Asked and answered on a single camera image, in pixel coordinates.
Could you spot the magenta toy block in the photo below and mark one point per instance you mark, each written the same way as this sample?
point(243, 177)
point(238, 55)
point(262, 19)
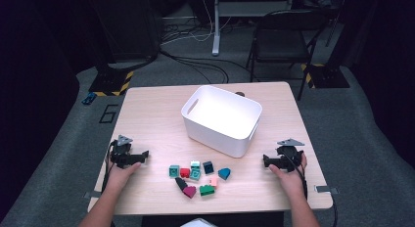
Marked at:
point(189, 191)

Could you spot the small blue floor object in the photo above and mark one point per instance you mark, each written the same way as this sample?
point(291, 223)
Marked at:
point(88, 98)

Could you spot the black toy block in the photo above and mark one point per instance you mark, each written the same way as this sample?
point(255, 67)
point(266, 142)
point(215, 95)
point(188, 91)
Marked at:
point(180, 182)

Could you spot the red toy block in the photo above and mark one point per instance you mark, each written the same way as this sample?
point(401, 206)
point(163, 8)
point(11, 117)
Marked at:
point(185, 172)

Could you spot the black table grommet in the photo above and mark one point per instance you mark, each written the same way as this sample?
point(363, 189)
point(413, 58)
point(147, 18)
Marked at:
point(240, 93)

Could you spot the person's right hand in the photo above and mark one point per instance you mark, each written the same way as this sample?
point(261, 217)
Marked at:
point(292, 183)

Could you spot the black equipment case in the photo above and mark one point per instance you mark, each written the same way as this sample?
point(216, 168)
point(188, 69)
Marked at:
point(130, 24)

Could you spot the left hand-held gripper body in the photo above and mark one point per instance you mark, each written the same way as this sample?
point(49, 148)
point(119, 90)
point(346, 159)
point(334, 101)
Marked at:
point(120, 155)

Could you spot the striped black stand base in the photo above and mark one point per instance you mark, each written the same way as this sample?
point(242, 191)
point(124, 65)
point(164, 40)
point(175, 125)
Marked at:
point(328, 77)
point(109, 81)

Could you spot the grey desk with white leg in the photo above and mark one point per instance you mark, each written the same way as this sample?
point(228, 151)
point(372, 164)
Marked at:
point(216, 24)

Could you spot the blue rounded toy block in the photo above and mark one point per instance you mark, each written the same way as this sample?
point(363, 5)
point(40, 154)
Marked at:
point(224, 173)

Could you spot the dark curtain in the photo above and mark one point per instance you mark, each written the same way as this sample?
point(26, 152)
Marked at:
point(385, 57)
point(32, 73)

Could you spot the person's dark clothing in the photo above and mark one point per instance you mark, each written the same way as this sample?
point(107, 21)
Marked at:
point(163, 221)

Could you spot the black folding chair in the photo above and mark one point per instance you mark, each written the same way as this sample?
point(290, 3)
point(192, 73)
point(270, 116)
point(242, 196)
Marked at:
point(280, 41)

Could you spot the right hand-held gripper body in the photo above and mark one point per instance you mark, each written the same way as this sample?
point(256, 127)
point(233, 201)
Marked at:
point(290, 158)

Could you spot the light teal toy block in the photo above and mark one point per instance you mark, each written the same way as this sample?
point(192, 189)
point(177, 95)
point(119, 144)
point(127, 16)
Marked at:
point(195, 164)

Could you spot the salmon pink toy block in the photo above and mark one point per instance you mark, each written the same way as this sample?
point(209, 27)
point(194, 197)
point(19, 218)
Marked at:
point(213, 181)

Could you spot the metal table bracket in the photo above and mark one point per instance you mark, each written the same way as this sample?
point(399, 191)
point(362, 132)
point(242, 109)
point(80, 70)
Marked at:
point(90, 194)
point(326, 189)

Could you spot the person's left hand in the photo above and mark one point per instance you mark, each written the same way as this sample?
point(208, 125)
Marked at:
point(119, 178)

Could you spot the white plastic bin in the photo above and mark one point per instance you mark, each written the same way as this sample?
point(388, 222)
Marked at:
point(225, 137)

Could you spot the green toy block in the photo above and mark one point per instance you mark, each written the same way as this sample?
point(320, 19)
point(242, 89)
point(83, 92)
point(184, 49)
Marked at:
point(207, 190)

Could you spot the white paper sheet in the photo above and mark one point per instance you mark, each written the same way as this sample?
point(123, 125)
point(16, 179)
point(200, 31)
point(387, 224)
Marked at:
point(197, 223)

